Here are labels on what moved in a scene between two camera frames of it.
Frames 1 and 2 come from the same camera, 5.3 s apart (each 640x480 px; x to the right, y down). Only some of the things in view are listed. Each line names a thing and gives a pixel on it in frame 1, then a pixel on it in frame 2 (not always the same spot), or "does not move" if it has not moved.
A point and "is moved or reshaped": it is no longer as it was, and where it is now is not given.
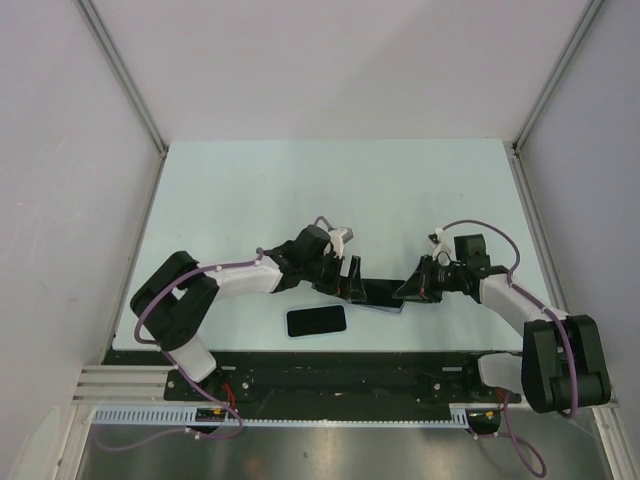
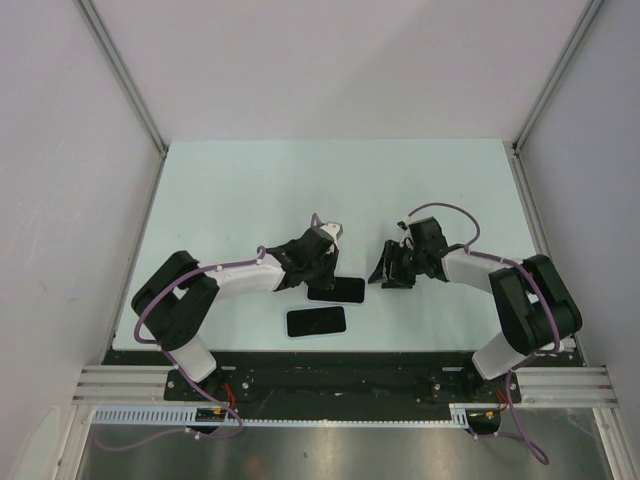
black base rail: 328,378 does not move
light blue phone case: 315,320 does not move
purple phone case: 380,308 is moved or reshaped
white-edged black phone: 316,320 does not move
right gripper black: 420,285 → 397,280
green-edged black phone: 380,292 is moved or reshaped
